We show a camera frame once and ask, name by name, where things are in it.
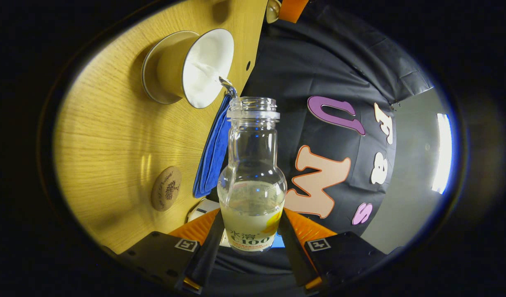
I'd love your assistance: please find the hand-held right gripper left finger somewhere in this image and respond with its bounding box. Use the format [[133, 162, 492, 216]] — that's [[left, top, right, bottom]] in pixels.
[[116, 208, 225, 295]]

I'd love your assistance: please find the cream saucer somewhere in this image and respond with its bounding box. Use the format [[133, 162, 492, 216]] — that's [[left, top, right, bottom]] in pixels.
[[142, 31, 200, 105]]

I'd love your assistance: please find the black backdrop cloth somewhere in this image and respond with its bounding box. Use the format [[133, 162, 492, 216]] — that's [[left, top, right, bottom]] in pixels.
[[203, 0, 436, 291]]

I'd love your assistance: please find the cream teacup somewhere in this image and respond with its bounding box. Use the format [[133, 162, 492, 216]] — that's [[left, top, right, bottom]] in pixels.
[[156, 28, 235, 109]]

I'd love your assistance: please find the clear glass water bottle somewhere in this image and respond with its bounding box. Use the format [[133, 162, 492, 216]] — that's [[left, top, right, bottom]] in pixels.
[[217, 97, 287, 253]]

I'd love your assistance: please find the white toaster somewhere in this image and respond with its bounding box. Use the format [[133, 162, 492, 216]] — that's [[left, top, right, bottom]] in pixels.
[[187, 198, 233, 248]]

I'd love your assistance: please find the blue folded towel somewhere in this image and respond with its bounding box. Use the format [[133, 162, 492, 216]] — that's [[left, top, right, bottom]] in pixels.
[[193, 94, 234, 198]]

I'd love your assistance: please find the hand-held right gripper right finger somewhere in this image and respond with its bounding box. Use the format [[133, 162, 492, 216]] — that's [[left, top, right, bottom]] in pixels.
[[277, 208, 405, 295]]

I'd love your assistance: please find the ceiling light panel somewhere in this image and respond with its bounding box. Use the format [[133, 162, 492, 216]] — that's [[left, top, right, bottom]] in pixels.
[[431, 113, 454, 195]]

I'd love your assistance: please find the round wooden coaster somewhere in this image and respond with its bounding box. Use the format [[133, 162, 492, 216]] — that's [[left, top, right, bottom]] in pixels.
[[151, 166, 182, 212]]

